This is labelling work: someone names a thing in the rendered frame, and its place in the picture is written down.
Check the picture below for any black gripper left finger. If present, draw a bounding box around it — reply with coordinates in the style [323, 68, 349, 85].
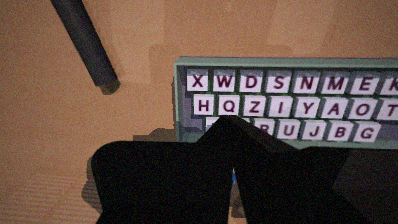
[91, 115, 235, 224]

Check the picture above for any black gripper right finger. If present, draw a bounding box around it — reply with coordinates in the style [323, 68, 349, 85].
[229, 115, 398, 224]

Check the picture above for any black stylus with blue tip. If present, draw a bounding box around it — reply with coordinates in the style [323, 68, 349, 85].
[51, 0, 118, 86]

